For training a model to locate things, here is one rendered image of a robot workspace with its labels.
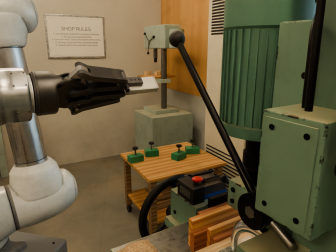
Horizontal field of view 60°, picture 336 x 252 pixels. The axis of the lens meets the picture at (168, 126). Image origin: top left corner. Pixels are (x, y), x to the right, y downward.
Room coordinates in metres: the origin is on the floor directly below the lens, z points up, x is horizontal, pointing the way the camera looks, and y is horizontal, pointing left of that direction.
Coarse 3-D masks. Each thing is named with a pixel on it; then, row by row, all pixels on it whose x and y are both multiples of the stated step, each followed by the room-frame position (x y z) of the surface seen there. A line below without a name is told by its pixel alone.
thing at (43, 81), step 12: (36, 72) 0.48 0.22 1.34; (48, 72) 0.49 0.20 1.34; (36, 84) 0.46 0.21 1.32; (48, 84) 0.47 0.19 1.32; (60, 84) 0.48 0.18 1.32; (72, 84) 0.49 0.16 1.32; (84, 84) 0.51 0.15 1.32; (36, 96) 0.46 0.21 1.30; (48, 96) 0.47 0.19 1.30; (60, 96) 0.50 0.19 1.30; (84, 96) 0.53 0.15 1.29; (36, 108) 0.46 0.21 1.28; (48, 108) 0.47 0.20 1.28
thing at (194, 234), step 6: (234, 216) 0.67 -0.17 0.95; (216, 222) 0.65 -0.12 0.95; (198, 228) 0.62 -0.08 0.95; (204, 228) 0.62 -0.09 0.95; (192, 234) 0.60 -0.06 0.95; (198, 234) 0.60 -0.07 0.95; (204, 234) 0.61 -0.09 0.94; (192, 240) 0.60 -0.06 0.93; (198, 240) 0.60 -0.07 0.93; (204, 240) 0.61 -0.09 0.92; (192, 246) 0.60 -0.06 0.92; (198, 246) 0.60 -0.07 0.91; (204, 246) 0.61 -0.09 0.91
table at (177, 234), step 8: (168, 216) 0.80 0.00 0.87; (168, 224) 0.78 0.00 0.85; (176, 224) 0.76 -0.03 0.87; (184, 224) 0.71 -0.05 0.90; (160, 232) 0.67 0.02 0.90; (168, 232) 0.67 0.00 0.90; (176, 232) 0.67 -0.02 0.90; (184, 232) 0.67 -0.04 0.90; (136, 240) 0.64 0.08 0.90; (152, 240) 0.64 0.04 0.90; (160, 240) 0.64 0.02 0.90; (168, 240) 0.64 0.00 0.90; (176, 240) 0.64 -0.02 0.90; (184, 240) 0.64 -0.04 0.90; (112, 248) 0.61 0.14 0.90; (120, 248) 0.61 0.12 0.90; (160, 248) 0.61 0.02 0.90; (168, 248) 0.61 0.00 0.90; (176, 248) 0.61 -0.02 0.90; (184, 248) 0.61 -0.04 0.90
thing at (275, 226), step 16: (176, 32) 0.65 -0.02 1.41; (192, 64) 0.61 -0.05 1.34; (208, 96) 0.56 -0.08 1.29; (224, 128) 0.52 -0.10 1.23; (224, 144) 0.50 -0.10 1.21; (240, 160) 0.48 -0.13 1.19; (240, 176) 0.46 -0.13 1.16; (240, 208) 0.44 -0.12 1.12; (256, 224) 0.40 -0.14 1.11; (272, 224) 0.40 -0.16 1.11; (288, 240) 0.38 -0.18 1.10
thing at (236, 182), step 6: (234, 180) 0.64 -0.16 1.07; (240, 180) 0.64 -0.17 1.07; (228, 186) 0.65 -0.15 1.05; (234, 186) 0.63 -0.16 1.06; (240, 186) 0.61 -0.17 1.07; (228, 192) 0.65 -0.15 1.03; (234, 192) 0.63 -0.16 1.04; (240, 192) 0.61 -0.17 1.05; (246, 192) 0.60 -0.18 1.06; (228, 198) 0.64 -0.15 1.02; (234, 198) 0.63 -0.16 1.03; (228, 204) 0.64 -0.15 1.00; (234, 204) 0.63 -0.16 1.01
